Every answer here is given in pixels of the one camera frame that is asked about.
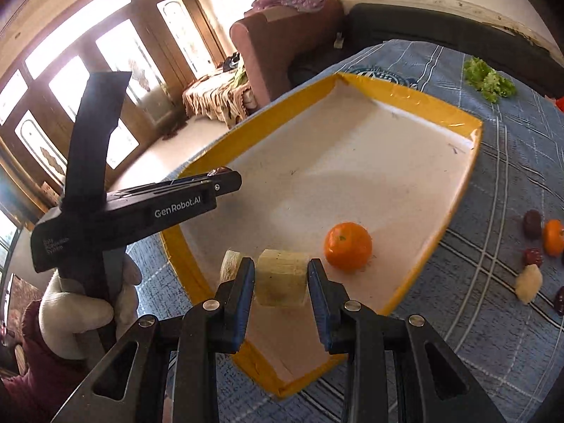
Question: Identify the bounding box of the person's left forearm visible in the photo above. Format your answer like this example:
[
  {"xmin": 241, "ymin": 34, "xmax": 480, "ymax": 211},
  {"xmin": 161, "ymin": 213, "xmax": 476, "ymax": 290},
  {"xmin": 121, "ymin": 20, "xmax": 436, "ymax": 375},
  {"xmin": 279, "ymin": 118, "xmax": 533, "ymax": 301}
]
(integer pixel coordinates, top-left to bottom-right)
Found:
[{"xmin": 0, "ymin": 300, "xmax": 91, "ymax": 423}]

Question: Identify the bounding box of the yellow rimmed white tray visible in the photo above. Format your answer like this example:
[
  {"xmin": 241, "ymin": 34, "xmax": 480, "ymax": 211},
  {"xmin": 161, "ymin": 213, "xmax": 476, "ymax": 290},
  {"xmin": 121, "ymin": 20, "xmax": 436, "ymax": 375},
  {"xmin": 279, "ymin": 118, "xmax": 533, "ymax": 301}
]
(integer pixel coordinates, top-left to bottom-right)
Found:
[{"xmin": 159, "ymin": 73, "xmax": 484, "ymax": 399}]

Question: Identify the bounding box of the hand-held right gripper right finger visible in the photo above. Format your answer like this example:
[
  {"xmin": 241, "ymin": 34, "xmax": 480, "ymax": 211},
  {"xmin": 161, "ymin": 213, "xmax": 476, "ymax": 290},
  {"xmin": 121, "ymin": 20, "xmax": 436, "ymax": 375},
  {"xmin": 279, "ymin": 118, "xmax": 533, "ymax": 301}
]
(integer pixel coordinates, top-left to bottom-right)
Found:
[{"xmin": 307, "ymin": 258, "xmax": 507, "ymax": 423}]

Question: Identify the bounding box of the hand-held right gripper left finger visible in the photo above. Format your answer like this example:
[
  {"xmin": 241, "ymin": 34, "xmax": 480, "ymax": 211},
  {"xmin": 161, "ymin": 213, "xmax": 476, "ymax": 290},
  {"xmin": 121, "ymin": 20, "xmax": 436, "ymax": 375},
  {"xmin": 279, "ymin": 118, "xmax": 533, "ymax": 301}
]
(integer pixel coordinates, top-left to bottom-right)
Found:
[{"xmin": 50, "ymin": 258, "xmax": 256, "ymax": 423}]

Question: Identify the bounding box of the orange mandarin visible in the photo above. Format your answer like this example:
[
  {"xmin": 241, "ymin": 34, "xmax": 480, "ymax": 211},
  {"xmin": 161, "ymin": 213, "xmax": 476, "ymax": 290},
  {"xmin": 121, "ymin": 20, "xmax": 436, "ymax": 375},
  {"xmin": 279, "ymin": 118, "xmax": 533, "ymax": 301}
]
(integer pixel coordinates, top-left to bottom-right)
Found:
[
  {"xmin": 324, "ymin": 222, "xmax": 373, "ymax": 273},
  {"xmin": 542, "ymin": 219, "xmax": 564, "ymax": 257}
]

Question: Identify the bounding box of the brown armchair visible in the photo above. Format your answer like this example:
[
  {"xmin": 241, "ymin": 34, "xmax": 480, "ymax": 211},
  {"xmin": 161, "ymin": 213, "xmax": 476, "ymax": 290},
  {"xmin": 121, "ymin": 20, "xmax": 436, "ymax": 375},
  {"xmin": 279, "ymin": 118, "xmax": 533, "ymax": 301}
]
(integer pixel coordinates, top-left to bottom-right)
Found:
[{"xmin": 230, "ymin": 0, "xmax": 347, "ymax": 106}]

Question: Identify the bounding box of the person's left hand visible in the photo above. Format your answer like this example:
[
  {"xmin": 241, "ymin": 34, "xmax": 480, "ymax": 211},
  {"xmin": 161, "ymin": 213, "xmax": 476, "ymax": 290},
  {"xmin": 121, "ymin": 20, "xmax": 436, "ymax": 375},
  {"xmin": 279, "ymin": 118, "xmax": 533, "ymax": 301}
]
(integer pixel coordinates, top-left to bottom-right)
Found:
[{"xmin": 39, "ymin": 253, "xmax": 142, "ymax": 360}]

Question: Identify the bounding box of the wooden glass door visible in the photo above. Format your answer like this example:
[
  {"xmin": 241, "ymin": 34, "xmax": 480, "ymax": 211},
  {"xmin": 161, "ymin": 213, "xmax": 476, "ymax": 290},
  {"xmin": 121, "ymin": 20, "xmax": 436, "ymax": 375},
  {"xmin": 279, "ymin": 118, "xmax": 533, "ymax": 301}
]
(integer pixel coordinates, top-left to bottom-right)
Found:
[{"xmin": 0, "ymin": 0, "xmax": 230, "ymax": 216}]

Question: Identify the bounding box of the black sofa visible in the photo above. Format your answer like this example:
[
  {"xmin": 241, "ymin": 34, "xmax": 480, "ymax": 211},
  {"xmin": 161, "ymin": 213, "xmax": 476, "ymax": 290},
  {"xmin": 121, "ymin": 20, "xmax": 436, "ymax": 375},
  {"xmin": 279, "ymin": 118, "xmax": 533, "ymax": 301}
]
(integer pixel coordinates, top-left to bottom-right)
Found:
[{"xmin": 288, "ymin": 2, "xmax": 564, "ymax": 100}]

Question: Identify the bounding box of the peeled banana piece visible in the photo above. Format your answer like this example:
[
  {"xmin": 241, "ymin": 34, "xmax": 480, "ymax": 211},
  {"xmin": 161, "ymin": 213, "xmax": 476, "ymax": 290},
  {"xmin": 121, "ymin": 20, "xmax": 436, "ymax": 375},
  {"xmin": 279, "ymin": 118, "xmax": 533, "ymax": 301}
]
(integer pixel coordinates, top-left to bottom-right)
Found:
[
  {"xmin": 220, "ymin": 250, "xmax": 244, "ymax": 292},
  {"xmin": 255, "ymin": 249, "xmax": 309, "ymax": 308},
  {"xmin": 515, "ymin": 264, "xmax": 544, "ymax": 305}
]

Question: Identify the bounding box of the green lettuce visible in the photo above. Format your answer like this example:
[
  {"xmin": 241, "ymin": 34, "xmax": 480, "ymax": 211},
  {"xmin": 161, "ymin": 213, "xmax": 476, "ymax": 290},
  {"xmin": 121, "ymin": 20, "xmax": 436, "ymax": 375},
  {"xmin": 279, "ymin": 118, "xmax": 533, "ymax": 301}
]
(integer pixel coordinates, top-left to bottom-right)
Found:
[{"xmin": 462, "ymin": 56, "xmax": 517, "ymax": 104}]

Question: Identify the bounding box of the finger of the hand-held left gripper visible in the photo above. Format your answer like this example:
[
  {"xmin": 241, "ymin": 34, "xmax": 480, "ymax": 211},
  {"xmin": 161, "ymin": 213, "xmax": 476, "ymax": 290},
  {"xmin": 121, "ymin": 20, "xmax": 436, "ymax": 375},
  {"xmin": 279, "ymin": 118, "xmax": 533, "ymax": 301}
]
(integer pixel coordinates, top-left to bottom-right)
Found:
[{"xmin": 114, "ymin": 170, "xmax": 243, "ymax": 204}]

